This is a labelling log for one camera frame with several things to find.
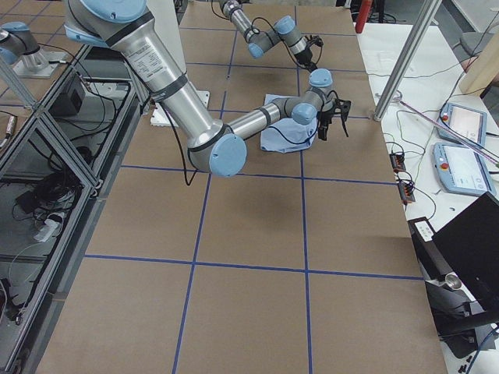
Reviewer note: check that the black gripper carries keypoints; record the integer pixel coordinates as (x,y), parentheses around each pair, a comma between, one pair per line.
(324,118)
(305,58)

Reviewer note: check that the light blue t-shirt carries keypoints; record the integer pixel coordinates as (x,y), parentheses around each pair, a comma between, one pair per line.
(291,134)

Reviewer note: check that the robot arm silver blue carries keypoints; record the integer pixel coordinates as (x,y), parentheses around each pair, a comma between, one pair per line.
(261,36)
(213,146)

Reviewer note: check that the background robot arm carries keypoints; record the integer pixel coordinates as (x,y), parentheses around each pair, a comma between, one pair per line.
(18,43)

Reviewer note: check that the red fire extinguisher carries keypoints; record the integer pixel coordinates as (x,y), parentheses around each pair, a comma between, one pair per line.
(363,14)

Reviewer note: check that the upper orange circuit board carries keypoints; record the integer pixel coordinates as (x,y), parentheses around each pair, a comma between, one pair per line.
(397,157)

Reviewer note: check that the orange circuit board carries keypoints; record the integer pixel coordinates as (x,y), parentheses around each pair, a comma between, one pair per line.
(397,157)
(406,190)

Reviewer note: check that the reacher grabber stick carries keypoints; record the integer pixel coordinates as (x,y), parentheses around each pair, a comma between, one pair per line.
(475,147)

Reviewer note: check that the lower orange circuit board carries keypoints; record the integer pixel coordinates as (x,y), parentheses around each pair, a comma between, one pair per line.
(406,190)

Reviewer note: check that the lower teach pendant tablet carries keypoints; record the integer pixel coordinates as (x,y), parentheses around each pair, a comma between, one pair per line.
(461,171)

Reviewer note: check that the teach pendant tablet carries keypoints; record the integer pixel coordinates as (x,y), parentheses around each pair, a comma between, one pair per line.
(461,171)
(465,121)

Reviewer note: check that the upper teach pendant tablet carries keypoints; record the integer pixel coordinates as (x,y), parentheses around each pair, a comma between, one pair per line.
(465,121)

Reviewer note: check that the black box with label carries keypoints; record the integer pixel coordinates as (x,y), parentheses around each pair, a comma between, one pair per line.
(427,252)

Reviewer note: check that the black monitor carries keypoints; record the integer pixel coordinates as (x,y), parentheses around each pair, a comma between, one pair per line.
(469,245)

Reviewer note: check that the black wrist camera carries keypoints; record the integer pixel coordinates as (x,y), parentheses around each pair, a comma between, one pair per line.
(314,40)
(342,108)

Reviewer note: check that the aluminium frame post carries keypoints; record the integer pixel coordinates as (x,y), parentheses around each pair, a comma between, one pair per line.
(416,35)

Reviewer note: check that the aluminium side frame rack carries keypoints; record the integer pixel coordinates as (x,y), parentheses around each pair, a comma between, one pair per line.
(63,132)

